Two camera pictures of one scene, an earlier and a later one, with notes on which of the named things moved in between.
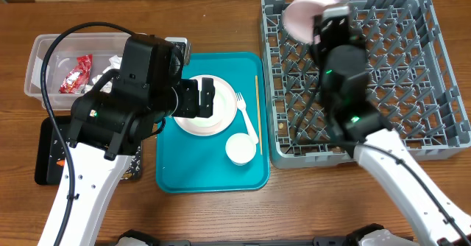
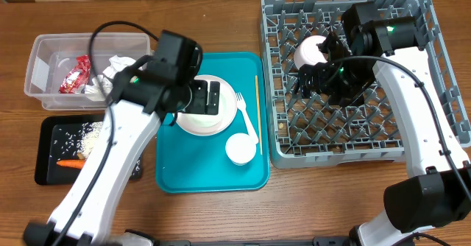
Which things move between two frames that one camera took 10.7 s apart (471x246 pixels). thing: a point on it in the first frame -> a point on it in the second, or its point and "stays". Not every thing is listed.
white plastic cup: x=241 y=149 stays
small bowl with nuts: x=298 y=18 -> x=307 y=52
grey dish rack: x=413 y=81 stays
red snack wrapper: x=78 y=77 stays
